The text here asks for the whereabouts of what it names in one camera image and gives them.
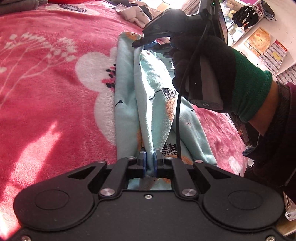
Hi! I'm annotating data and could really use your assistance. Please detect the teal printed kids garment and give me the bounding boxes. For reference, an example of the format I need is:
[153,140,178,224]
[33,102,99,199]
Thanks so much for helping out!
[114,31,218,191]

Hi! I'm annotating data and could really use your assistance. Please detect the right forearm dark sleeve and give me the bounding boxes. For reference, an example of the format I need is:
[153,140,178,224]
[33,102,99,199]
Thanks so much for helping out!
[243,81,295,200]

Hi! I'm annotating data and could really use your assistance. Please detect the white printed clothes pile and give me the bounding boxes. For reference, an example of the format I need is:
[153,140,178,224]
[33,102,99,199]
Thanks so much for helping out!
[115,2,161,29]

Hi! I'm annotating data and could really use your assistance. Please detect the right black gloved hand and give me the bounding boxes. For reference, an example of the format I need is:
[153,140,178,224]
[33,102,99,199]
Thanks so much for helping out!
[170,35,273,123]

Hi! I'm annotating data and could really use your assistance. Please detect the black white glove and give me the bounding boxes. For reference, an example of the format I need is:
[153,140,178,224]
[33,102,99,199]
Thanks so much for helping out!
[232,6,259,30]

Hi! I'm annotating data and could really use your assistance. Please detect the pink floral fleece blanket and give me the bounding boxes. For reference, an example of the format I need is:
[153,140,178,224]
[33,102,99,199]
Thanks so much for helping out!
[0,0,249,241]

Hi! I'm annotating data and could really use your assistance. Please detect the red quilt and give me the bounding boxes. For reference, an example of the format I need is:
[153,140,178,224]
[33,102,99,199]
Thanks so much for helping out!
[48,0,85,4]

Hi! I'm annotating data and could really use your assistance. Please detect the folded grey cloth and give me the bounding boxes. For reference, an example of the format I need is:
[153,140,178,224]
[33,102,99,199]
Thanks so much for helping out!
[0,0,48,16]

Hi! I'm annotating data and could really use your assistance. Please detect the black cable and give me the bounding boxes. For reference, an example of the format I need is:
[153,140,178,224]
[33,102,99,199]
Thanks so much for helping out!
[175,14,215,159]

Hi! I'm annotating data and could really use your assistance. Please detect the wall calendar poster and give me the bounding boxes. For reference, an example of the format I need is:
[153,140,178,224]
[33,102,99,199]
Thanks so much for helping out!
[259,40,288,75]

